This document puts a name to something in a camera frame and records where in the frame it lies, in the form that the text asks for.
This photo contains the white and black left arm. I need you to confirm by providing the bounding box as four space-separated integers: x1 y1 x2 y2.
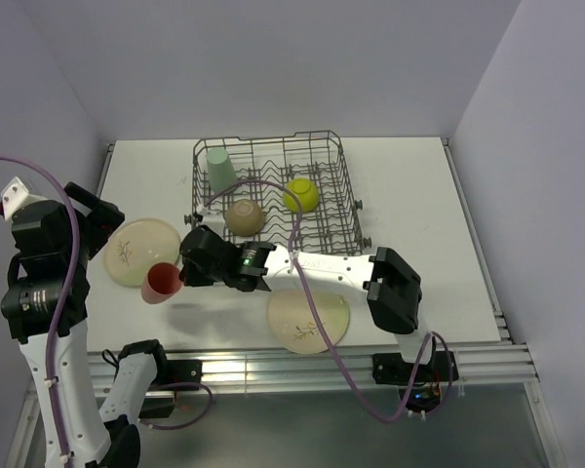
1 177 171 467

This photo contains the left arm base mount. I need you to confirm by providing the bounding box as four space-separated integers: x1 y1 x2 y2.
139 359 214 420

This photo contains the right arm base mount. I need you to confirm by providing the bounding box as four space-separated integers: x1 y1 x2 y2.
371 351 459 415

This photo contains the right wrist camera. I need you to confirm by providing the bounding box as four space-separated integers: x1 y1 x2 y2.
193 204 225 235

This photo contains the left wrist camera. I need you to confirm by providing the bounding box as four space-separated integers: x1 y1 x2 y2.
0 176 45 222

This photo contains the pale green cup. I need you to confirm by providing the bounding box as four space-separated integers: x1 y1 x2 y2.
206 147 238 193

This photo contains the aluminium rail frame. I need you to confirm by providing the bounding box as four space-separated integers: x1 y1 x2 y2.
4 340 566 468

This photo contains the black bowl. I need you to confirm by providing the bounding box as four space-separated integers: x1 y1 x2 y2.
225 199 265 237

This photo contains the grey wire dish rack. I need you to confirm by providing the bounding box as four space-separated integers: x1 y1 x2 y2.
184 131 372 256

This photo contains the large pink green plate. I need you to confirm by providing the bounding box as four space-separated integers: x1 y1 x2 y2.
266 290 350 355

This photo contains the lime green bowl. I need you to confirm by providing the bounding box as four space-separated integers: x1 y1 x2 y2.
282 177 320 213

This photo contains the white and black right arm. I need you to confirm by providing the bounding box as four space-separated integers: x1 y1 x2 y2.
179 225 437 380

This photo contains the pink cup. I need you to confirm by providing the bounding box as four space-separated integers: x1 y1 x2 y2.
140 262 183 304

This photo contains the small cream plate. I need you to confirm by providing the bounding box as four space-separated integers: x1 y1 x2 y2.
103 218 180 288

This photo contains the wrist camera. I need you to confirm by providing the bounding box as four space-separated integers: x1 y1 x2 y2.
0 176 45 222
193 204 225 235

